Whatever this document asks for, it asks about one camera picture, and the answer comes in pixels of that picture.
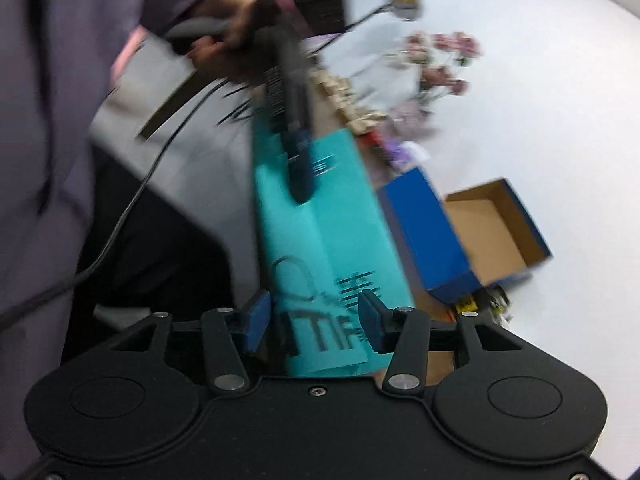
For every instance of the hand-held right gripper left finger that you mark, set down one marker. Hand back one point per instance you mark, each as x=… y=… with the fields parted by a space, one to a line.
x=258 y=321

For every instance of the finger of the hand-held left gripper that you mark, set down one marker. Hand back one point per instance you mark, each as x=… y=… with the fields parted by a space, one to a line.
x=299 y=165

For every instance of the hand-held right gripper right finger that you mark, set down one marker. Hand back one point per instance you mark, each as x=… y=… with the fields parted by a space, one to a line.
x=372 y=326

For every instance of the blue cardboard box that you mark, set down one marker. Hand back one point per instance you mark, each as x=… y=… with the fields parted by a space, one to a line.
x=450 y=240

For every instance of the grey printed sheet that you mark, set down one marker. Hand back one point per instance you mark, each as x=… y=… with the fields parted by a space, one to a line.
x=190 y=160

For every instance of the black box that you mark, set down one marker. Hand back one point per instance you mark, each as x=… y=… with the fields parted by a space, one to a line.
x=315 y=0

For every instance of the person's left hand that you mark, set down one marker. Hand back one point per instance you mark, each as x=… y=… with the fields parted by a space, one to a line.
x=235 y=20

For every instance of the yellow and black object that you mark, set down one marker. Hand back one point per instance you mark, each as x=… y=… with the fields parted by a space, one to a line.
x=482 y=302

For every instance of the person in purple shirt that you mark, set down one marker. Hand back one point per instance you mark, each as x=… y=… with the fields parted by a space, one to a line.
x=45 y=110

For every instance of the small purple packet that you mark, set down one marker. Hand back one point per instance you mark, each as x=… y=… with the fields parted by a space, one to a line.
x=406 y=154

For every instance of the row of wooden blocks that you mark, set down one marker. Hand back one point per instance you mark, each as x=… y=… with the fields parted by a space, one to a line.
x=350 y=102

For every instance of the pink artificial flowers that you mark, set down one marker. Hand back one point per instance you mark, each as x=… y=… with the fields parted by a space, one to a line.
x=440 y=70

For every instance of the teal paper shopping bag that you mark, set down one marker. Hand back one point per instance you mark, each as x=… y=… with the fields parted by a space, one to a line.
x=325 y=230

